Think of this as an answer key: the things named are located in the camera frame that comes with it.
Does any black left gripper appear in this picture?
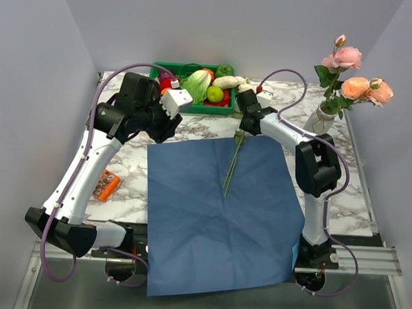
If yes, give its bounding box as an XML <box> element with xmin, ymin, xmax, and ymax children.
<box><xmin>133</xmin><ymin>92</ymin><xmax>184</xmax><ymax>145</ymax></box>

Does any pink artificial flower bouquet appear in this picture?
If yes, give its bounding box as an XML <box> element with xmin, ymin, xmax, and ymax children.
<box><xmin>222</xmin><ymin>128</ymin><xmax>247</xmax><ymax>197</ymax></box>

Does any pink artificial rose stem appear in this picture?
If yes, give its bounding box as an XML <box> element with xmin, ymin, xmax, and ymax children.
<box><xmin>314</xmin><ymin>34</ymin><xmax>362</xmax><ymax>115</ymax></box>

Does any peach artificial rose stem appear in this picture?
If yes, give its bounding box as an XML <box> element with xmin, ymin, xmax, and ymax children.
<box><xmin>323</xmin><ymin>77</ymin><xmax>394</xmax><ymax>119</ymax></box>

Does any blue wrapping paper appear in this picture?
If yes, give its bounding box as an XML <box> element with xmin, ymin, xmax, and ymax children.
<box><xmin>147</xmin><ymin>136</ymin><xmax>304</xmax><ymax>296</ymax></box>

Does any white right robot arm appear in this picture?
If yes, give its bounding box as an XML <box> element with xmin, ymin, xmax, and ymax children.
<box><xmin>235</xmin><ymin>90</ymin><xmax>341</xmax><ymax>267</ymax></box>

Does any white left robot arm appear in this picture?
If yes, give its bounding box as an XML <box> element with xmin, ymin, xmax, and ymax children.
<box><xmin>24</xmin><ymin>73</ymin><xmax>193</xmax><ymax>258</ymax></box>

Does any white ribbed vase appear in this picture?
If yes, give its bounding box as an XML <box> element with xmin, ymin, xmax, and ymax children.
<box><xmin>304</xmin><ymin>103</ymin><xmax>337</xmax><ymax>135</ymax></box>

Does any red toy chili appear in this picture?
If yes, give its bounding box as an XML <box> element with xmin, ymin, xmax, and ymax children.
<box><xmin>203</xmin><ymin>89</ymin><xmax>231</xmax><ymax>108</ymax></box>

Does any orange toy fruit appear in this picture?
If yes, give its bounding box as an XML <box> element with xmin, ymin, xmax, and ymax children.
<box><xmin>161</xmin><ymin>87</ymin><xmax>171</xmax><ymax>96</ymax></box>

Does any beige toy potato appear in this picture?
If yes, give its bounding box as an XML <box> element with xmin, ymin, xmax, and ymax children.
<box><xmin>212</xmin><ymin>76</ymin><xmax>240</xmax><ymax>89</ymax></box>

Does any red toy pepper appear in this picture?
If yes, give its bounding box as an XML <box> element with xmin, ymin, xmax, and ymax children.
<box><xmin>160</xmin><ymin>77</ymin><xmax>179</xmax><ymax>89</ymax></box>

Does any green toy lime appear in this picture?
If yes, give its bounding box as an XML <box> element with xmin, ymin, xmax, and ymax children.
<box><xmin>206</xmin><ymin>85</ymin><xmax>224</xmax><ymax>103</ymax></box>

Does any purple toy onion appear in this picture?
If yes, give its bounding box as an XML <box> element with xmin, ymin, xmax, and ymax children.
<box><xmin>158</xmin><ymin>71</ymin><xmax>170</xmax><ymax>82</ymax></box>

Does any green plastic basket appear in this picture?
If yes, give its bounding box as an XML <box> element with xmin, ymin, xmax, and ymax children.
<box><xmin>155</xmin><ymin>62</ymin><xmax>236</xmax><ymax>117</ymax></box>

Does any green toy bell pepper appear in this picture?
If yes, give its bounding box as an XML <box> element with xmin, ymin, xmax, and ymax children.
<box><xmin>214</xmin><ymin>64</ymin><xmax>234</xmax><ymax>78</ymax></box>

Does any orange toy carrot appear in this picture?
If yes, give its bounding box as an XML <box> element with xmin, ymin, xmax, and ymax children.
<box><xmin>202</xmin><ymin>68</ymin><xmax>215</xmax><ymax>82</ymax></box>

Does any green toy cabbage leaf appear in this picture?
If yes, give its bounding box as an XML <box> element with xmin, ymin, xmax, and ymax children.
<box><xmin>180</xmin><ymin>69</ymin><xmax>212</xmax><ymax>105</ymax></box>

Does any orange snack box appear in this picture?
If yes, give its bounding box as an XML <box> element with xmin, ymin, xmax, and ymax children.
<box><xmin>92</xmin><ymin>169</ymin><xmax>122</xmax><ymax>202</ymax></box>

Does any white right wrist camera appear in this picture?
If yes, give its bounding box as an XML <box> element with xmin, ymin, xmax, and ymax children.
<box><xmin>256</xmin><ymin>90</ymin><xmax>273</xmax><ymax>108</ymax></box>

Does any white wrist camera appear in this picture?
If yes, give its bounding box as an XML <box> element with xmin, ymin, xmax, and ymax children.
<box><xmin>256</xmin><ymin>90</ymin><xmax>273</xmax><ymax>108</ymax></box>
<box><xmin>159</xmin><ymin>89</ymin><xmax>193</xmax><ymax>120</ymax></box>

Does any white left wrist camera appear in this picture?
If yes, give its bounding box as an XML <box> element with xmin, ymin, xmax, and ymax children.
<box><xmin>159</xmin><ymin>89</ymin><xmax>193</xmax><ymax>120</ymax></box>

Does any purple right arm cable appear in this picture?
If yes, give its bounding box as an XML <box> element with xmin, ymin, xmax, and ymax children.
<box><xmin>244</xmin><ymin>66</ymin><xmax>371</xmax><ymax>300</ymax></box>

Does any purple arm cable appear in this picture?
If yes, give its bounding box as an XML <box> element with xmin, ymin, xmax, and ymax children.
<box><xmin>244</xmin><ymin>66</ymin><xmax>371</xmax><ymax>300</ymax></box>
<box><xmin>37</xmin><ymin>57</ymin><xmax>181</xmax><ymax>289</ymax></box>

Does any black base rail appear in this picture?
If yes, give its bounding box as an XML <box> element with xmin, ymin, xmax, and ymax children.
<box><xmin>47</xmin><ymin>217</ymin><xmax>359</xmax><ymax>287</ymax></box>

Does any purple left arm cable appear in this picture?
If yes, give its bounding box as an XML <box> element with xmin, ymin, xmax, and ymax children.
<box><xmin>37</xmin><ymin>57</ymin><xmax>181</xmax><ymax>289</ymax></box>

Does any aluminium frame rail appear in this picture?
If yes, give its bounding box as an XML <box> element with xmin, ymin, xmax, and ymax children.
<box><xmin>31</xmin><ymin>226</ymin><xmax>406</xmax><ymax>279</ymax></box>

